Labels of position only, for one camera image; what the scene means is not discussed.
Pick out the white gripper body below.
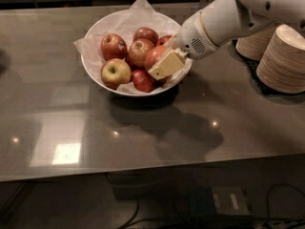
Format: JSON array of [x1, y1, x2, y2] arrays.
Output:
[[175, 11, 218, 59]]

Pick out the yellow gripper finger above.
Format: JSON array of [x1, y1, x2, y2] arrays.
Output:
[[164, 34, 178, 50], [148, 48, 187, 80]]

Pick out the red-yellow apple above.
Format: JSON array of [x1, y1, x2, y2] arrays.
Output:
[[144, 45, 169, 87], [128, 38, 154, 68]]

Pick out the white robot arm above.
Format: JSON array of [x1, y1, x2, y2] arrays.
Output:
[[149, 0, 305, 80]]

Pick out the red apple back right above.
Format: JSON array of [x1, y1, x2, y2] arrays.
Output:
[[156, 35, 172, 46]]

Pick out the dark red apple back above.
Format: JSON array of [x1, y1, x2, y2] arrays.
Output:
[[133, 27, 159, 45]]

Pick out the dark red apple front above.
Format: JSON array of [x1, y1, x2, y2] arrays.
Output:
[[132, 69, 156, 93]]

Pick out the hidden dark red apple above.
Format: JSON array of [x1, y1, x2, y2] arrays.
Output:
[[125, 55, 133, 69]]

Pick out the white bowl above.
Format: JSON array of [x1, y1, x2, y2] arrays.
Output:
[[80, 10, 193, 97]]

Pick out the yellow-green apple front left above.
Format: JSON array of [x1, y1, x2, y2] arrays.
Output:
[[101, 58, 132, 90]]

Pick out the red apple back left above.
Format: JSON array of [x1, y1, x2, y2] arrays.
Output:
[[100, 33, 128, 60]]

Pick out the white paper liner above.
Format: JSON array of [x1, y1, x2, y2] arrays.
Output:
[[73, 0, 193, 95]]

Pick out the rear stack paper plates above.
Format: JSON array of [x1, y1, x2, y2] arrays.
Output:
[[235, 27, 276, 61]]

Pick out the stack paper plates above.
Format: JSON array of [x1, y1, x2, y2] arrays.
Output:
[[256, 25, 305, 94], [235, 27, 276, 61]]

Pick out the black tray mat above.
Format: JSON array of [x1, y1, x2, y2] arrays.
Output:
[[232, 40, 305, 97]]

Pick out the front stack paper plates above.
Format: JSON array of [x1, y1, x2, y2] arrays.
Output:
[[256, 25, 305, 94]]

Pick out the dark box under table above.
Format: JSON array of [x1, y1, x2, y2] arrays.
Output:
[[188, 186, 253, 219]]

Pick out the black cable on floor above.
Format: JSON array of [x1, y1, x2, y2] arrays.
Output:
[[117, 182, 305, 229]]

